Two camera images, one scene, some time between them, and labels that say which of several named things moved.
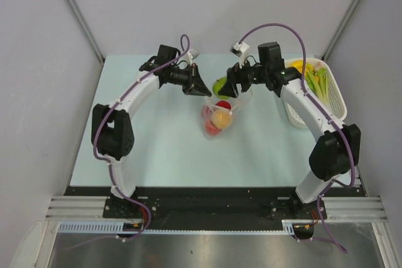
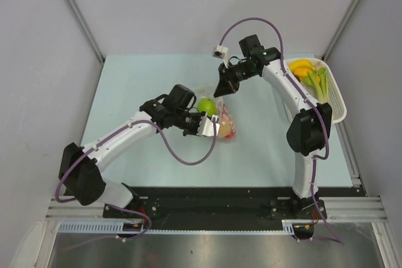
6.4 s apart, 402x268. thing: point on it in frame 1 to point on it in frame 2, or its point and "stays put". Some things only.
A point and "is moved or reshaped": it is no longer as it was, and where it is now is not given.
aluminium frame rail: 337,208 stays put
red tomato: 224,104 to 230,135
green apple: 218,83 is moved or reshaped
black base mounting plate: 213,207 stays put
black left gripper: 194,85 to 194,132
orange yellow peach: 222,118 to 224,129
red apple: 206,113 is moved or reshaped
